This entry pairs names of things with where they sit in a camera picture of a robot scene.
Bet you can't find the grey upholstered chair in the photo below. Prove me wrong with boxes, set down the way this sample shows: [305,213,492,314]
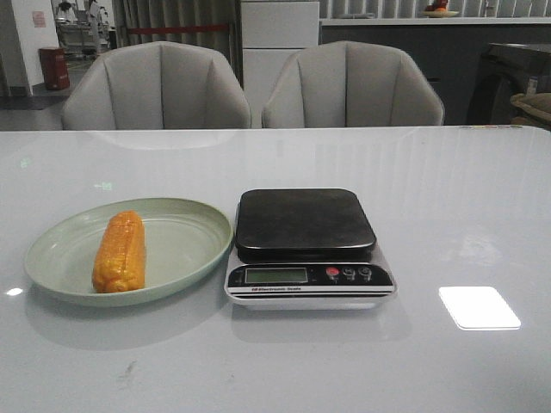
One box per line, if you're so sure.
[261,41,445,128]
[61,41,251,131]

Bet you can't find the right grey upholstered chair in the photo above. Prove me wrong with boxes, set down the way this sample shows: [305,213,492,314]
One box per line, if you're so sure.
[261,41,445,128]

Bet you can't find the dark glossy appliance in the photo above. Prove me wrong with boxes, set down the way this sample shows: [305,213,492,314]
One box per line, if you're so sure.
[466,43,550,125]

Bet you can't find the light green plate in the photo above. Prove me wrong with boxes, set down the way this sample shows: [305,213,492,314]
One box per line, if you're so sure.
[24,198,233,307]

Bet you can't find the dark grey counter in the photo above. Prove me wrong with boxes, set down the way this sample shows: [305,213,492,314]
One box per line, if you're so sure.
[321,17,550,125]

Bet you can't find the orange corn cob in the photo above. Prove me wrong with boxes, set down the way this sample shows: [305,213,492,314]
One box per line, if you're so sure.
[92,210,146,293]

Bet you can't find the red barrier tape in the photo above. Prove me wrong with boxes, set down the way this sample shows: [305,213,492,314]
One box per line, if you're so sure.
[127,23,231,35]

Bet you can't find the left grey upholstered chair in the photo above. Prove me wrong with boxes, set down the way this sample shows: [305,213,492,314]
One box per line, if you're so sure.
[61,41,251,131]

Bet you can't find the white cabinet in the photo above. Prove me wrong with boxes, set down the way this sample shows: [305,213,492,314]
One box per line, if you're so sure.
[240,1,319,128]

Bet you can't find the fruit bowl on counter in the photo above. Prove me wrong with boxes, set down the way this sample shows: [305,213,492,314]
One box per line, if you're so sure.
[422,0,459,18]

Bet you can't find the black silver electronic scale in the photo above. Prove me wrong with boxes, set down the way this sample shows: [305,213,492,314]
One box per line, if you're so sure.
[224,188,398,310]

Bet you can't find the red trash bin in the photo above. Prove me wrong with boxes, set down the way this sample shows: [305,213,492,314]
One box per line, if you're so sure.
[39,46,70,90]

